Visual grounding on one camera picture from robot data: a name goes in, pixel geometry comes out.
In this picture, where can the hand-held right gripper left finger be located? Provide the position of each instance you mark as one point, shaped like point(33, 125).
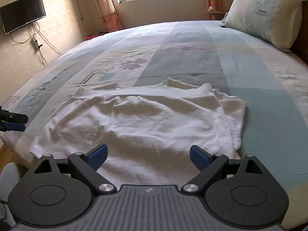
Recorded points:
point(98, 157)

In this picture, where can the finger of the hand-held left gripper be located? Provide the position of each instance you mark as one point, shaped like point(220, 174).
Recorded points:
point(15, 126)
point(16, 117)

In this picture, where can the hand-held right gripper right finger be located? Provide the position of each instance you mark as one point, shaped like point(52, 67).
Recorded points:
point(198, 158)

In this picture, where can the white printed shirt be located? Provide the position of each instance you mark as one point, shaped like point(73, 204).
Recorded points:
point(144, 120)

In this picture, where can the person's grey clothing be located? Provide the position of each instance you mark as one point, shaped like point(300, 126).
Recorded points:
point(9, 182)

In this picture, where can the power strip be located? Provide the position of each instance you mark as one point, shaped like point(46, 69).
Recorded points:
point(36, 43)

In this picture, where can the bed with patchwork sheet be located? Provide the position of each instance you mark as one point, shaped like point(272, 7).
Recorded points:
point(192, 53)

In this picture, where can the red cloth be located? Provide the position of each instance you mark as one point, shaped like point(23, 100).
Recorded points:
point(93, 36)

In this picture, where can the grey pillow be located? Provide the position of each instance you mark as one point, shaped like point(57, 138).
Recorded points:
point(225, 19)

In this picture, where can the small figurine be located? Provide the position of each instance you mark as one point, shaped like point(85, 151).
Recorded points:
point(211, 8)

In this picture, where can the pale printed pillow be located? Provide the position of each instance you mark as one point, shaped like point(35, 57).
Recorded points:
point(262, 16)

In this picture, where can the black wall television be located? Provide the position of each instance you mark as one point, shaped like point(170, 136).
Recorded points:
point(22, 14)

